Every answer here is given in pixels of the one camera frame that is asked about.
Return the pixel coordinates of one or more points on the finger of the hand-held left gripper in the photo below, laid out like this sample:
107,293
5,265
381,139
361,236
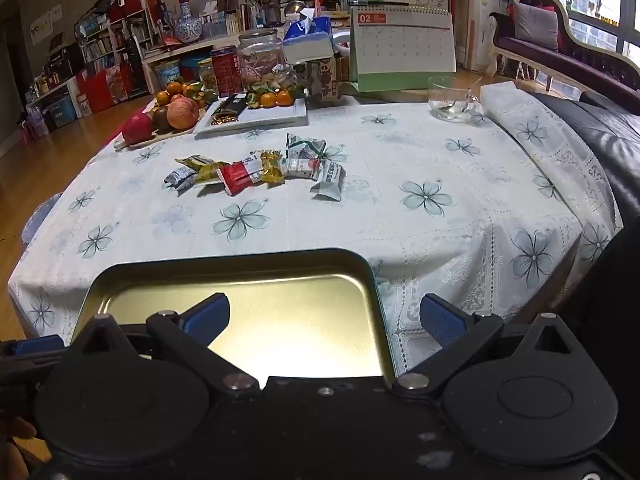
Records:
35,346

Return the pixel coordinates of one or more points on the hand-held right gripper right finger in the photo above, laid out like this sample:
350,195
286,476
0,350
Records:
442,322

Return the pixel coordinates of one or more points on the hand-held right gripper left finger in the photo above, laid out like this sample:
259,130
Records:
207,317

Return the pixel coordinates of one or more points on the gold metal tin tray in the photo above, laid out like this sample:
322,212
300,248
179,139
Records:
280,310

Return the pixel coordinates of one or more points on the grey white snack packet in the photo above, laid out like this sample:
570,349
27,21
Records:
178,179

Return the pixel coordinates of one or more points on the yellow green snack packet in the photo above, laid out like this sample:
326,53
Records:
200,165

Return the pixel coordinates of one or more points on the brown patterned snack packet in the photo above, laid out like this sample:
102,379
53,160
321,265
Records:
271,167

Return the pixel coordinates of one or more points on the white snack packet red end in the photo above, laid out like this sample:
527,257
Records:
300,166

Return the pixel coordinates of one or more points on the white green snack packet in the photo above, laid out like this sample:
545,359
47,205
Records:
330,180
302,147

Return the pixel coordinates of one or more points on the white floral tablecloth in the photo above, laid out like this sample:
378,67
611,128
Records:
350,225

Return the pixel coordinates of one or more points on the small white object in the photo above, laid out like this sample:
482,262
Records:
120,143

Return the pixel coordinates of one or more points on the gold foil chocolate coin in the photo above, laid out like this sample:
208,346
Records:
231,119
218,121

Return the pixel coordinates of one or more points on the dark red apple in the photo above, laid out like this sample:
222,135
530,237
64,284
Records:
137,128

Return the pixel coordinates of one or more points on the brown kiwi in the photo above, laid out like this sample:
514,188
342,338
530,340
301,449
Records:
160,118

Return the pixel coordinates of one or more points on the pink yellow apple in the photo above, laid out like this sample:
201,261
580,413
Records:
183,113

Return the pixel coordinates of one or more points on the white rectangular plate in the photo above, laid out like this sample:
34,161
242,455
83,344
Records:
270,116

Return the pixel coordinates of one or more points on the black chocolate bar packet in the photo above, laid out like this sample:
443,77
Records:
232,104

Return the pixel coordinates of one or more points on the clear glass cup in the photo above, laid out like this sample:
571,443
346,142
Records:
447,100

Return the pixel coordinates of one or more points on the green tangerine leaves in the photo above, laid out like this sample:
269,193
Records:
256,90

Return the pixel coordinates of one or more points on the blue storage box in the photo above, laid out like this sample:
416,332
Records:
62,111

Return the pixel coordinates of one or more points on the small jar of nuts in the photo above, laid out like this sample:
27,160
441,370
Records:
207,76

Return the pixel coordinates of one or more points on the blue bucket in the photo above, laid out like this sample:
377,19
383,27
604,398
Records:
167,74

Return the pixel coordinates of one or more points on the red drink can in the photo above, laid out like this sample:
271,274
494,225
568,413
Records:
225,71

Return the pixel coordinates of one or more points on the clear plastic cup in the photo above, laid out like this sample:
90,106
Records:
289,80

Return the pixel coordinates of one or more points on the red paper bag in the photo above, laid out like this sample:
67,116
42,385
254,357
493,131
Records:
102,87

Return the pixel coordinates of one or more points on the brown patterned container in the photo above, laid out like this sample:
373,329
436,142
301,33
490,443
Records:
325,80

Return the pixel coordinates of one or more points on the large glass jar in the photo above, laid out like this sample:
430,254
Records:
260,57

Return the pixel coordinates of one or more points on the white low cabinet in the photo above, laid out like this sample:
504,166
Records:
200,47

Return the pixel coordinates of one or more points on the green desk calendar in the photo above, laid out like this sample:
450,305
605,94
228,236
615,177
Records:
402,45

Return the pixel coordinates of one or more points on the blue white porcelain vase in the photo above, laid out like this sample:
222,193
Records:
188,25

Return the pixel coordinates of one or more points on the cluttered bookshelf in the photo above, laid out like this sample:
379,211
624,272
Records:
110,40

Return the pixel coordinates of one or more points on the blue white tissue box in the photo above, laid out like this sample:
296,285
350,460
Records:
307,40

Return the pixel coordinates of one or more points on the purple chaise longue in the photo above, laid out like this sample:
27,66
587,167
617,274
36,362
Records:
575,57

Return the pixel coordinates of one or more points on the grey cushion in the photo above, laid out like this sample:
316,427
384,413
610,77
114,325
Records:
536,25

